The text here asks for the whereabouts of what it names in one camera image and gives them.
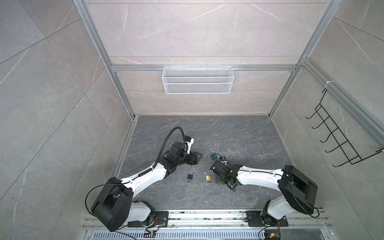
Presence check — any white slotted cable duct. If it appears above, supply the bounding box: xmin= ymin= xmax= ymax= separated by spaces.
xmin=91 ymin=229 xmax=264 ymax=240

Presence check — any aluminium mounting rail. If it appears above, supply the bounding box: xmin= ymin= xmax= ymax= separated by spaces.
xmin=80 ymin=209 xmax=332 ymax=231

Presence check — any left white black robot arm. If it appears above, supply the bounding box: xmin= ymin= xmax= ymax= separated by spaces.
xmin=85 ymin=142 xmax=203 ymax=232

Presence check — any black wire hook rack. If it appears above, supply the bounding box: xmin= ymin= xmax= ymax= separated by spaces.
xmin=306 ymin=89 xmax=384 ymax=168

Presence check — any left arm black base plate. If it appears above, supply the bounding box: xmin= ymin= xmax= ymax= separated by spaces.
xmin=127 ymin=211 xmax=169 ymax=228

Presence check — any brass padlock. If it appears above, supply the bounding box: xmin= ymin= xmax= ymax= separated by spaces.
xmin=206 ymin=175 xmax=213 ymax=184

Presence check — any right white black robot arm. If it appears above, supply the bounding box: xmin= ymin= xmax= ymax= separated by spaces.
xmin=210 ymin=160 xmax=319 ymax=226

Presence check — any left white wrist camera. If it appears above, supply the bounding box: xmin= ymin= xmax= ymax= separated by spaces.
xmin=184 ymin=136 xmax=194 ymax=155

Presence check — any light blue padlock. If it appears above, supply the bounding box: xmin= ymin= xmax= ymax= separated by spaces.
xmin=210 ymin=152 xmax=218 ymax=160

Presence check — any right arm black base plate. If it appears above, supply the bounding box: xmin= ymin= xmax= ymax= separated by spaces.
xmin=245 ymin=211 xmax=289 ymax=227

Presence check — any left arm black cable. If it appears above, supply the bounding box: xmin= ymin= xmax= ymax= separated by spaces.
xmin=152 ymin=126 xmax=187 ymax=169

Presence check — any white wire mesh basket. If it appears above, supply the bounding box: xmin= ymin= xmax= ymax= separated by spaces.
xmin=162 ymin=67 xmax=235 ymax=95

